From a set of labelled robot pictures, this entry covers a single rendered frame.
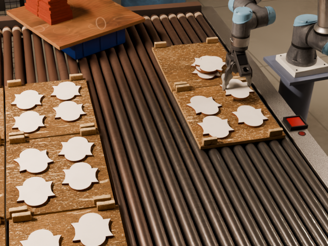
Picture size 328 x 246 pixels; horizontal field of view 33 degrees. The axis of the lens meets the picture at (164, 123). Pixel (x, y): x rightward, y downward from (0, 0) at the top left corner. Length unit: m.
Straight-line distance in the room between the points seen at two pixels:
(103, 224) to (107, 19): 1.32
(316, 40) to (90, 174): 1.25
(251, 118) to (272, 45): 2.74
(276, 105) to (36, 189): 1.09
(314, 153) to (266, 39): 2.97
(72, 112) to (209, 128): 0.56
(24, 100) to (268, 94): 1.05
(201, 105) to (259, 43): 2.71
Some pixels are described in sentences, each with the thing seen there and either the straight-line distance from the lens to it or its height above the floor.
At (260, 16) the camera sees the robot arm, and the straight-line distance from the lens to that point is 2.31.
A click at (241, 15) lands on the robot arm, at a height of 1.31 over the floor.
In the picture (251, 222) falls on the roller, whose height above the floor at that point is 0.92.
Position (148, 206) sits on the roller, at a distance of 1.89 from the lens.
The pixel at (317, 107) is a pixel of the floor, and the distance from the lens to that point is 4.22.
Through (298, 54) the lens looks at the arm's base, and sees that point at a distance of 2.79.
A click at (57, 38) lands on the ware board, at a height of 1.04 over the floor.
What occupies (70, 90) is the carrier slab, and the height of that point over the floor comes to 0.95.
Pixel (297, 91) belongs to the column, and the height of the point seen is 0.77.
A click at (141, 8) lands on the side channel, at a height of 0.95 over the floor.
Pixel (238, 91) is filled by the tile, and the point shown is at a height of 0.98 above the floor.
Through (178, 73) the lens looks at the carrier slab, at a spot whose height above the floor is 0.94.
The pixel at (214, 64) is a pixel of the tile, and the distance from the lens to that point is 2.58.
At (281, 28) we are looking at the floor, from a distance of 5.33.
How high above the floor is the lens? 2.22
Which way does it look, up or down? 35 degrees down
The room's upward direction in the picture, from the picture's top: 2 degrees clockwise
